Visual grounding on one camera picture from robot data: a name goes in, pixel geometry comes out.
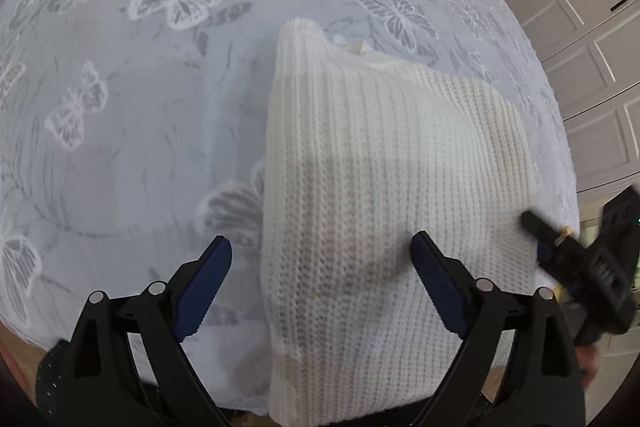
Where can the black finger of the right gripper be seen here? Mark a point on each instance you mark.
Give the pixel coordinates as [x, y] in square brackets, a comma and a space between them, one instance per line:
[550, 239]

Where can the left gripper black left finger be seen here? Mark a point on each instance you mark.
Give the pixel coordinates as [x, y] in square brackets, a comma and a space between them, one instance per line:
[126, 365]

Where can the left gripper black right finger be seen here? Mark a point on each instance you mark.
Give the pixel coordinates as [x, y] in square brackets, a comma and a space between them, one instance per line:
[542, 383]

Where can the white red black knit sweater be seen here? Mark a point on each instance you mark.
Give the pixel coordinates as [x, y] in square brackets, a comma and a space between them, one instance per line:
[363, 151]

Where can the white panelled wardrobe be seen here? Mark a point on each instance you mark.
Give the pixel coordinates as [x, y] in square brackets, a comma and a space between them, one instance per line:
[590, 53]

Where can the grey butterfly bedspread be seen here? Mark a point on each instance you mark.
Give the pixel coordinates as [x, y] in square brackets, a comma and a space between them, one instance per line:
[132, 132]

